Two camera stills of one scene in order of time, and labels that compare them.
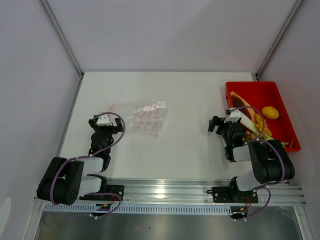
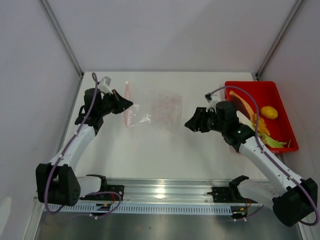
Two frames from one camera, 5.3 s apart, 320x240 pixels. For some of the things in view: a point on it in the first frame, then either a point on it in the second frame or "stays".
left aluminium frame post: (62, 36) stays
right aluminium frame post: (257, 75) stays
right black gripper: (215, 119) -> (197, 121)
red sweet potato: (238, 103) stays
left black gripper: (114, 129) -> (121, 104)
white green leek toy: (247, 123) stays
